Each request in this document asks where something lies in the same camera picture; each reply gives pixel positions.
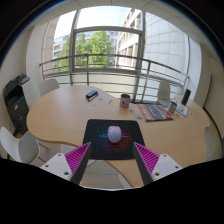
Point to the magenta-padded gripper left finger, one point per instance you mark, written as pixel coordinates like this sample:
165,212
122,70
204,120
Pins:
58,165

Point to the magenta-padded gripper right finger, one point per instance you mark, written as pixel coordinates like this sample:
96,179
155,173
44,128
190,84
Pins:
165,166

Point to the pink and lilac computer mouse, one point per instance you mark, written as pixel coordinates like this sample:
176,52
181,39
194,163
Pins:
114,134

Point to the black mouse pad, red-blue print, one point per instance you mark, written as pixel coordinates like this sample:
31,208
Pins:
96,146

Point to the white chair with wooden legs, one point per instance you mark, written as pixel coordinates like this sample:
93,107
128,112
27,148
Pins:
23,146

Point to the red and grey magazine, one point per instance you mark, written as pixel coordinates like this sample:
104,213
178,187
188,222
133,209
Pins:
155,112

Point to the blue and yellow sticker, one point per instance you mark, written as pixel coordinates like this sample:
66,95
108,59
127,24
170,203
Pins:
137,116

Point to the small green sticker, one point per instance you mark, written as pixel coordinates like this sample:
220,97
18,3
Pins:
131,111

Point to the black upright device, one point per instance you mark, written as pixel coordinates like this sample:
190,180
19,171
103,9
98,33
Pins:
186,97

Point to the white plastic chair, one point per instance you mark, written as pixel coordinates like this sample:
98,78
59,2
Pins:
164,91
49,86

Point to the black and white office printer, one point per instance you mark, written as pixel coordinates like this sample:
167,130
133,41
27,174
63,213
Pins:
15,103

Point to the black and blue case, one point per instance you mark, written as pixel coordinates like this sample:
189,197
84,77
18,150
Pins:
91,95

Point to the grey metal railing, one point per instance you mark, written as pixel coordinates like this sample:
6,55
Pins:
110,55

